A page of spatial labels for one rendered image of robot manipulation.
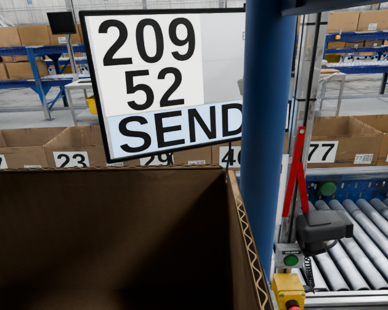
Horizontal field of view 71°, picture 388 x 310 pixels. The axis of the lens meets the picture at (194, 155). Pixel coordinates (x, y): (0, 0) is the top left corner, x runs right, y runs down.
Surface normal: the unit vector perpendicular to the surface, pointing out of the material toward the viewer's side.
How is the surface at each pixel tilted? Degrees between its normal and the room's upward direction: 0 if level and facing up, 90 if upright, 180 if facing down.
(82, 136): 90
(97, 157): 90
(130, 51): 86
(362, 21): 90
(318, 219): 8
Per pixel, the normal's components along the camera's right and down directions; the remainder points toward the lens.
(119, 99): 0.34, 0.31
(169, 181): -0.04, 0.25
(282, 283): -0.04, -0.91
